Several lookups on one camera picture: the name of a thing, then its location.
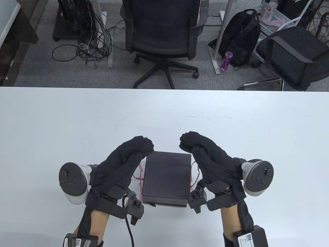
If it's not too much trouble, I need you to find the person's left forearm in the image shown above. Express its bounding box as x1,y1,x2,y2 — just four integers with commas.
73,210,111,238

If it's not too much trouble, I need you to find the black right forearm pack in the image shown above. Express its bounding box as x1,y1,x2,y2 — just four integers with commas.
223,225,269,247

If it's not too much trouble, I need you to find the grey hand controller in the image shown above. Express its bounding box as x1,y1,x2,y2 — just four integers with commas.
241,160,274,197
59,162,92,205

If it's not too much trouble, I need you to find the person's right hand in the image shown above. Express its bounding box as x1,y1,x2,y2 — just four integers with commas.
179,131,246,197

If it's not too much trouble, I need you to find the black gift box base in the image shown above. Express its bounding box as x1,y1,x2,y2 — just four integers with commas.
142,151,192,202

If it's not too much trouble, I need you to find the clear small bottle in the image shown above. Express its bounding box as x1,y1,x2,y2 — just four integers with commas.
267,1,278,20

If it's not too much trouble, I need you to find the white metal desk leg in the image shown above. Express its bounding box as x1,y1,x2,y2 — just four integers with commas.
212,0,235,75
93,0,113,68

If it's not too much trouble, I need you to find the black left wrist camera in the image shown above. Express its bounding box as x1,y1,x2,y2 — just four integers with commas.
123,189,144,226

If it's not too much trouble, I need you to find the person's right forearm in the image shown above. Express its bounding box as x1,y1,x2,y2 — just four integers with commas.
221,205,255,236

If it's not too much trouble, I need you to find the black backpack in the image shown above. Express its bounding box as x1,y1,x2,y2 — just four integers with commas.
208,9,261,68

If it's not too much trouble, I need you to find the grey left hand controller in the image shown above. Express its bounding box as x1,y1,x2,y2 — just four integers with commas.
59,162,92,205

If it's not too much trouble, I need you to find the black left forearm pack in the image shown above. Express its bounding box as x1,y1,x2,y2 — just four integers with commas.
63,233,103,247

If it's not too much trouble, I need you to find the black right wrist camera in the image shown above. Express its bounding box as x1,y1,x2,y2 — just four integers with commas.
188,180,207,214

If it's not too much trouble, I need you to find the black chair with grey armrest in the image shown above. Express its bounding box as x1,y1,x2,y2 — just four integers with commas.
238,26,329,91

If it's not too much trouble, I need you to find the white power strip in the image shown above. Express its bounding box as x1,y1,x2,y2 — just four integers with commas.
96,12,108,49

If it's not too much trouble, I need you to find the black mesh office chair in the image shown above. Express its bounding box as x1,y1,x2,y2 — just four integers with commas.
120,0,210,89

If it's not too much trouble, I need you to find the black left glove cable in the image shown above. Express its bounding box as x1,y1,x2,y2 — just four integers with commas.
123,196,135,247

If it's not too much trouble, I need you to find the tangle of black cables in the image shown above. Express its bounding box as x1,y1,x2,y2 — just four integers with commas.
52,0,113,68

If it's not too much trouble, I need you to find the white frame storage rack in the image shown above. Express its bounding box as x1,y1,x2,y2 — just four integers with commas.
257,0,314,35

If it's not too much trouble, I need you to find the person's left hand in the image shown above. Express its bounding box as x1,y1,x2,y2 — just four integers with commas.
85,136,155,209

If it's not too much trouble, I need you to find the grey right hand controller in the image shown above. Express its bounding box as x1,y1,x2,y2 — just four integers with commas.
241,160,274,197

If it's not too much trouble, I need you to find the white desk with dark side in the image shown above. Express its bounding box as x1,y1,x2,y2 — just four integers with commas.
0,0,39,86

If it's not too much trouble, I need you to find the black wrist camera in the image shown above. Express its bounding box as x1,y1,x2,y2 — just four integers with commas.
188,180,207,214
123,189,144,226

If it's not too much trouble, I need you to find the purple water bottle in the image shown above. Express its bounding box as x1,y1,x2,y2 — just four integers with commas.
220,51,233,71

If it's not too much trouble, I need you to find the pink cloth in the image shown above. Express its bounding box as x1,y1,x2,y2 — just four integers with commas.
262,17,286,27

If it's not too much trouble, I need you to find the black computer tower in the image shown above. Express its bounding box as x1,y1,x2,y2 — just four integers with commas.
53,0,97,41

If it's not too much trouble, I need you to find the pink ribbon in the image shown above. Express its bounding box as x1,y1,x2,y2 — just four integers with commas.
132,161,203,202

